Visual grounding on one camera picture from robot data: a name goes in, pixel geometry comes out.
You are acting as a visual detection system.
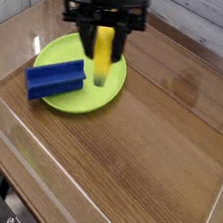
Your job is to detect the clear acrylic tray wall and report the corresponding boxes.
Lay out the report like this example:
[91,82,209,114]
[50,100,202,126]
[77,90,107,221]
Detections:
[0,0,223,223]

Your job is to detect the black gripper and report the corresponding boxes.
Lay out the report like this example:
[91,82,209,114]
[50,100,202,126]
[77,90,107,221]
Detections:
[62,0,150,63]

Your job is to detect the blue plastic block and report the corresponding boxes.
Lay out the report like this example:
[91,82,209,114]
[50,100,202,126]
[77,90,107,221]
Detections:
[25,59,86,100]

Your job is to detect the yellow toy banana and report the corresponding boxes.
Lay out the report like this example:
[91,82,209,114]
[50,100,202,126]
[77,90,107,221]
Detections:
[93,26,115,87]

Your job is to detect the green round plate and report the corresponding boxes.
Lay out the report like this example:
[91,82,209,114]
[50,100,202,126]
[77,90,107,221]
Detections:
[34,33,127,114]

